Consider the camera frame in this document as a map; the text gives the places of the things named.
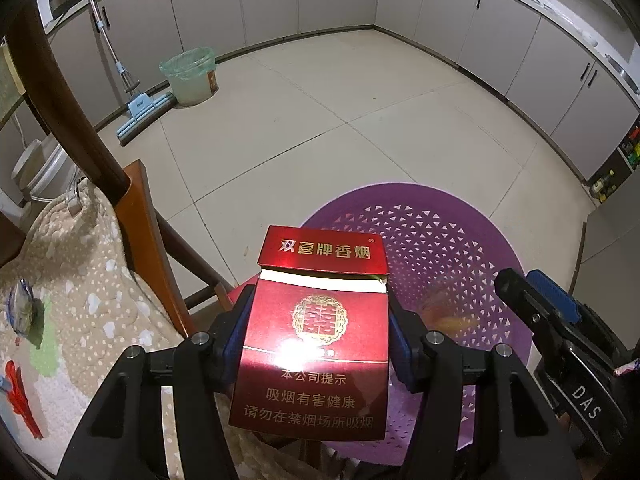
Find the grey kitchen cabinets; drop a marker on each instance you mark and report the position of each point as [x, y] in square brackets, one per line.
[500, 35]

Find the quilted heart pattern cushion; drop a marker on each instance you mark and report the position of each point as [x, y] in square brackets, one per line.
[90, 285]

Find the dark red cigarette pack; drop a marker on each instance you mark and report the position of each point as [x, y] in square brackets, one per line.
[315, 340]

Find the white lidded bucket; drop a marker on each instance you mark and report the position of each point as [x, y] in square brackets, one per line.
[42, 170]

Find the dark wooden chair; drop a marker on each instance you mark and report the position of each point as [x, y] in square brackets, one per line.
[60, 110]

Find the dark bottle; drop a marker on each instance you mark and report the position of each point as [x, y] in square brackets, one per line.
[605, 187]

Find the blue sponge mop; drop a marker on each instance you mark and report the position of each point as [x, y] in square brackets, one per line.
[140, 110]

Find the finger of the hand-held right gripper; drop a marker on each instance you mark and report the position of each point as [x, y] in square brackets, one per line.
[517, 292]
[555, 297]

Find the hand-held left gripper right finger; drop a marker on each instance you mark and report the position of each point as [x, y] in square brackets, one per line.
[401, 352]

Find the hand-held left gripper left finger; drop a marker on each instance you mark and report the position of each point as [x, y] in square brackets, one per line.
[233, 345]

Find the purple plastic basket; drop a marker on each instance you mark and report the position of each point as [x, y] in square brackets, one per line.
[440, 240]

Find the green lined bin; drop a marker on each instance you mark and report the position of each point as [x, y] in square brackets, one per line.
[190, 77]

